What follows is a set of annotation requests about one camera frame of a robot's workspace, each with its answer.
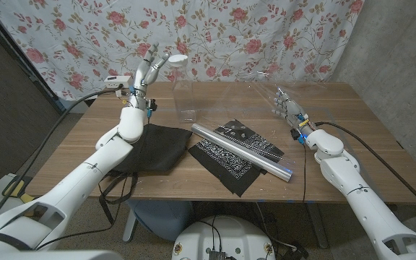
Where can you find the blue-grey chair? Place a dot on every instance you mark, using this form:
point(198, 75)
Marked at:
point(161, 216)

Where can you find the black paisley bandana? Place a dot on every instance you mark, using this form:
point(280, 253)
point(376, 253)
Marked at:
point(229, 169)

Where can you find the white power strip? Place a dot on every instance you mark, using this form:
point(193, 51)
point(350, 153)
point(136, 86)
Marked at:
point(116, 82)

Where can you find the yellow and black foot pedal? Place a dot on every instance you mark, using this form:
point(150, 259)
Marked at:
point(14, 187)

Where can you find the black apron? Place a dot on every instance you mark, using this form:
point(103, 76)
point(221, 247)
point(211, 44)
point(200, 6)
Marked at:
point(161, 148)

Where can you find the white robot torso base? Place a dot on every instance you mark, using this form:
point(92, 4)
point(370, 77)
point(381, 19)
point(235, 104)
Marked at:
point(226, 234)

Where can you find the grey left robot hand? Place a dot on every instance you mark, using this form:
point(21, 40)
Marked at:
point(146, 72)

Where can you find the dark mesh partition panel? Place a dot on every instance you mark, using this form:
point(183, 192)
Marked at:
point(5, 119)

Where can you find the grey table leg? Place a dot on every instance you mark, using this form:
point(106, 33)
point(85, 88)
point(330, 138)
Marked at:
point(316, 224)

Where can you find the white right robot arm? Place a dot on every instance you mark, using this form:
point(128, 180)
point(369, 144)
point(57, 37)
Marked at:
point(359, 195)

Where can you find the transparent cling film sheet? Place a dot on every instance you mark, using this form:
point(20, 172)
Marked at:
point(251, 97)

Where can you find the clear carafe with white lid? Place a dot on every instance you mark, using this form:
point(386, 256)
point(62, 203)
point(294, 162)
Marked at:
point(178, 60)

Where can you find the silver cling film roll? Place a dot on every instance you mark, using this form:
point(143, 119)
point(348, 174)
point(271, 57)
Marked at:
point(240, 151)

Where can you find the floral rose backdrop cloth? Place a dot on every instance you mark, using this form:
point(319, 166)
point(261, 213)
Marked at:
point(229, 36)

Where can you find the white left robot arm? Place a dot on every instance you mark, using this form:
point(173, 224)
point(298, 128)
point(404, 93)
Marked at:
point(85, 180)

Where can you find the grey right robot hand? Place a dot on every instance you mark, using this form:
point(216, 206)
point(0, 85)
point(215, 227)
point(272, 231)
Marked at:
point(293, 108)

